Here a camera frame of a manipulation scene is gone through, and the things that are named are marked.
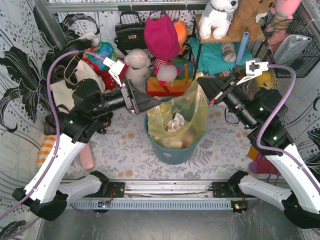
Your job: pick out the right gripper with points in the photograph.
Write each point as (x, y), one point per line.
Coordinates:
(221, 90)

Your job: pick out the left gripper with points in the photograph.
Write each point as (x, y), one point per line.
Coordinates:
(129, 96)

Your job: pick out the yellow trash bag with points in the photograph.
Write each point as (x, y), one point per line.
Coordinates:
(193, 105)

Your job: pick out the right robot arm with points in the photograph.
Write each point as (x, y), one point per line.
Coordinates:
(301, 202)

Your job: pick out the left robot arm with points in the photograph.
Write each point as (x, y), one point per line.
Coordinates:
(45, 195)

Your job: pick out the crumpled paper trash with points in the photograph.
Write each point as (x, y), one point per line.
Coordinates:
(176, 123)

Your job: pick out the teal trash bin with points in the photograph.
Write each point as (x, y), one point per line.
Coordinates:
(171, 156)

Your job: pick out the colorful patterned bag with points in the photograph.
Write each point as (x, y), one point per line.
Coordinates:
(105, 50)

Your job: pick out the magenta fuzzy bag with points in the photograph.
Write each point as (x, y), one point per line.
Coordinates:
(161, 38)

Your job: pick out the brown patterned bag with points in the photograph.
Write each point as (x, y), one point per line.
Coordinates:
(50, 123)

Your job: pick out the teal folded cloth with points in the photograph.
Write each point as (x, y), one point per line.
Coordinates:
(211, 59)

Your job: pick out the white lamb plush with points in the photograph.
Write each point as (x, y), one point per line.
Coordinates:
(138, 62)

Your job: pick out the rainbow striped cloth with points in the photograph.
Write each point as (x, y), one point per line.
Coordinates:
(175, 88)

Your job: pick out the red cloth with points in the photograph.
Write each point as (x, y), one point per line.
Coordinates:
(109, 82)

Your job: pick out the pink pig plush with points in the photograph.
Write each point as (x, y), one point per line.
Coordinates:
(165, 71)

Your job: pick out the yellow duck plush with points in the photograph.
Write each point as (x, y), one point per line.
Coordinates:
(264, 80)

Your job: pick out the orange plush toy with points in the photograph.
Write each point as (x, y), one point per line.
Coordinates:
(181, 31)

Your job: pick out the black leather handbag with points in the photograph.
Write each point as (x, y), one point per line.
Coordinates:
(130, 36)

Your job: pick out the white husky plush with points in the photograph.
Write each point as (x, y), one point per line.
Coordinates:
(216, 18)

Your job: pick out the black shelf rack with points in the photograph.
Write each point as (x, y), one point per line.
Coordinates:
(195, 33)

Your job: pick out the brown dog plush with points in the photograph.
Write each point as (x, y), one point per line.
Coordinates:
(247, 16)

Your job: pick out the pink cylinder toy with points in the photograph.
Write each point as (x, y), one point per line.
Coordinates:
(86, 158)

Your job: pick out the silver pouch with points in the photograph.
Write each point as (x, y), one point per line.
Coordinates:
(291, 48)

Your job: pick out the purple orange toy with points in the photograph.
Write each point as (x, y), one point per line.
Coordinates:
(260, 164)

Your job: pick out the orange checkered towel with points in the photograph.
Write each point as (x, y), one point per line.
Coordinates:
(45, 148)

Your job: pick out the pink plush toy top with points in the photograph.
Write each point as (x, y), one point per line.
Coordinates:
(283, 11)

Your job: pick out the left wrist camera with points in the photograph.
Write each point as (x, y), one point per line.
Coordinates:
(115, 68)

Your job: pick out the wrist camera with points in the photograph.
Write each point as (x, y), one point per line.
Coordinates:
(253, 68)
(115, 68)

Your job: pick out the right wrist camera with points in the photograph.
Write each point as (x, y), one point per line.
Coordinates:
(253, 68)

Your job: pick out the black wire basket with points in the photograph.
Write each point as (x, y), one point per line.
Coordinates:
(304, 64)

